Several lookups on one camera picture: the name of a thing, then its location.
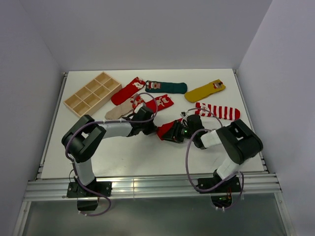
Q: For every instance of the beige sock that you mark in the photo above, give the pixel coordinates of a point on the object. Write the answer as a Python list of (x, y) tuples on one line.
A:
[(125, 108)]

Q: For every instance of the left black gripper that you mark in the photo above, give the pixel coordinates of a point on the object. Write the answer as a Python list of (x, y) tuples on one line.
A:
[(152, 129)]

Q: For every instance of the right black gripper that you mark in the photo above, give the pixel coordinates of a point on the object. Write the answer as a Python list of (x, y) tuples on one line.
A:
[(173, 135)]

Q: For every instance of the aluminium front rail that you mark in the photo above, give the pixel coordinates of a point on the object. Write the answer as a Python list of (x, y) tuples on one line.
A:
[(145, 187)]

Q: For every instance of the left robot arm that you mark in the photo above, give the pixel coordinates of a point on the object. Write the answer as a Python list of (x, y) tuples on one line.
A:
[(83, 139)]

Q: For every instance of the yellow sock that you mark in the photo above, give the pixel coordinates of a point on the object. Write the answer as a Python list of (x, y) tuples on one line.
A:
[(204, 91)]

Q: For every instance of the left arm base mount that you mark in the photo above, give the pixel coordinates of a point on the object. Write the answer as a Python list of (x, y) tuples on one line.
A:
[(88, 196)]

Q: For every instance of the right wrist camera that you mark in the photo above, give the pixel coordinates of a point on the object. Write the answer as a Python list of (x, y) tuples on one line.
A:
[(184, 114)]

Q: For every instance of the dark green sock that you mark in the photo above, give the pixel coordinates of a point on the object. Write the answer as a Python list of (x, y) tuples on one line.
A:
[(165, 87)]

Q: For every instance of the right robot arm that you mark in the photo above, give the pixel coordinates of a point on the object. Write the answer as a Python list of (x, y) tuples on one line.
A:
[(238, 140)]

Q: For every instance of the red white striped sock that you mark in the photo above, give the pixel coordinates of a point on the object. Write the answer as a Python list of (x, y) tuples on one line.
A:
[(221, 112)]

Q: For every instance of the red sock with santa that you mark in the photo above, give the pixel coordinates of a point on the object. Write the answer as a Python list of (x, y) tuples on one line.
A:
[(165, 128)]

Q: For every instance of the wooden compartment tray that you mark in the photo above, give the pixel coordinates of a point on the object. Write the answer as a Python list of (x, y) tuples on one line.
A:
[(93, 95)]

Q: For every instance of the red sock centre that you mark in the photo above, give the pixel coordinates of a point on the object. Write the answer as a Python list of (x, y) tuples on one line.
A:
[(160, 103)]

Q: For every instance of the red sock upper left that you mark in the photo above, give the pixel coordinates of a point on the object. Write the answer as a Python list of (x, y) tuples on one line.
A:
[(128, 91)]

